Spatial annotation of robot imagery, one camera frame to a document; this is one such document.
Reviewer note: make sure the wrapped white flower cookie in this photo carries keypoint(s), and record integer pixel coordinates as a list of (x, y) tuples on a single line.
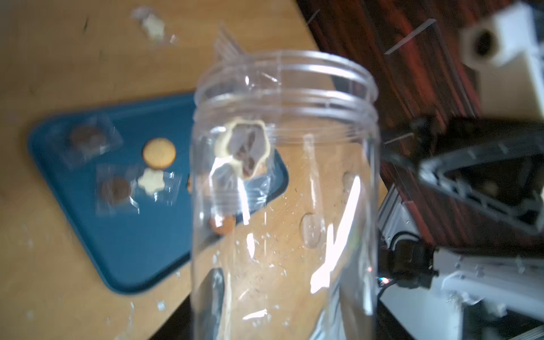
[(160, 186)]

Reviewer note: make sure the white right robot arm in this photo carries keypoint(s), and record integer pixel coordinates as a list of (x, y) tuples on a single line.
[(510, 282)]

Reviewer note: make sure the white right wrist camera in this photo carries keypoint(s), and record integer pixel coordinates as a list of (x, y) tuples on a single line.
[(506, 51)]

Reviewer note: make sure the wrapped brown round cookie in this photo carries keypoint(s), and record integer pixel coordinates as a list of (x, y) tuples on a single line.
[(116, 189)]

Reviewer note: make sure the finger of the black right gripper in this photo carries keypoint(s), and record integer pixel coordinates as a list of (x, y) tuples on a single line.
[(493, 165)]

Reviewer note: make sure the round plain cookie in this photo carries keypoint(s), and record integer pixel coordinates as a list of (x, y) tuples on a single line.
[(159, 153)]

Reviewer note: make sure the blue plastic tray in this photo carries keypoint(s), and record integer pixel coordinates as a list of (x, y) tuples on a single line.
[(131, 252)]

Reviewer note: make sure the clear plastic jar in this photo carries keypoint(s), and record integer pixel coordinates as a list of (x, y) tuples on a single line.
[(319, 111)]

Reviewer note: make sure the wrapped dark chocolate cookie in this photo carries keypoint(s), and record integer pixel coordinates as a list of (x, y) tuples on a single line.
[(85, 139)]

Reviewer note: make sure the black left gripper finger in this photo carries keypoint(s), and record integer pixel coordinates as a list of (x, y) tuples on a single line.
[(210, 296)]

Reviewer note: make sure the round chocolate chip cookie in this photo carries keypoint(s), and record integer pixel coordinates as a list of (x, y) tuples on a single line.
[(222, 225)]

